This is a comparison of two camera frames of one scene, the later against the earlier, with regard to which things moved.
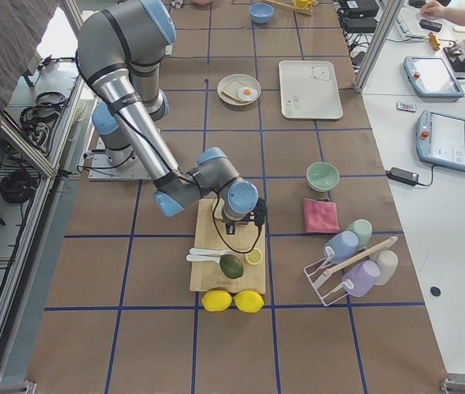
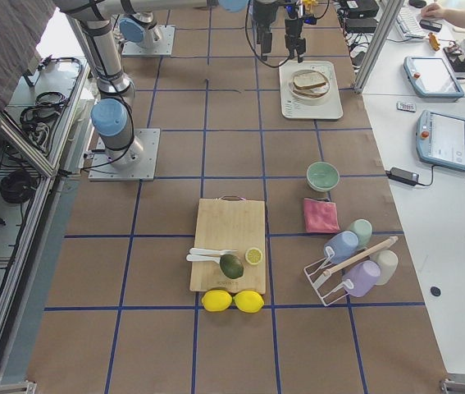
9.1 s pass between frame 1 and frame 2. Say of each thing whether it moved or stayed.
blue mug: stayed
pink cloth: stayed
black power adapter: stayed
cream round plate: moved
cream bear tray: stayed
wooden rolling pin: stayed
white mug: stayed
